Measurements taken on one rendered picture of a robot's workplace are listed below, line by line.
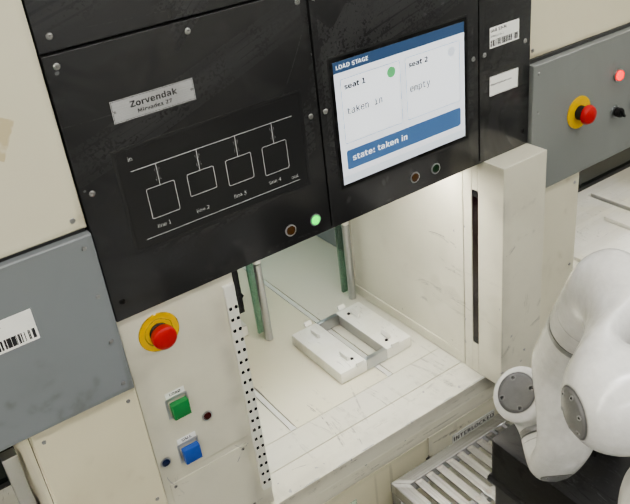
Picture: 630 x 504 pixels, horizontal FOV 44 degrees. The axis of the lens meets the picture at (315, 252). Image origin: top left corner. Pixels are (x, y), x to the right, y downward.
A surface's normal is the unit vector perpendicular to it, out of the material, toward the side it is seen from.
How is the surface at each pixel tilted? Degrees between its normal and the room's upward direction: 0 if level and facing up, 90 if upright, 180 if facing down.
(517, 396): 45
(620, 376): 24
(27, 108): 90
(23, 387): 90
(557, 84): 90
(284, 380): 0
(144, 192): 90
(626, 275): 10
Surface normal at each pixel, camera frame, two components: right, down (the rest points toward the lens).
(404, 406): -0.11, -0.86
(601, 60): 0.57, 0.36
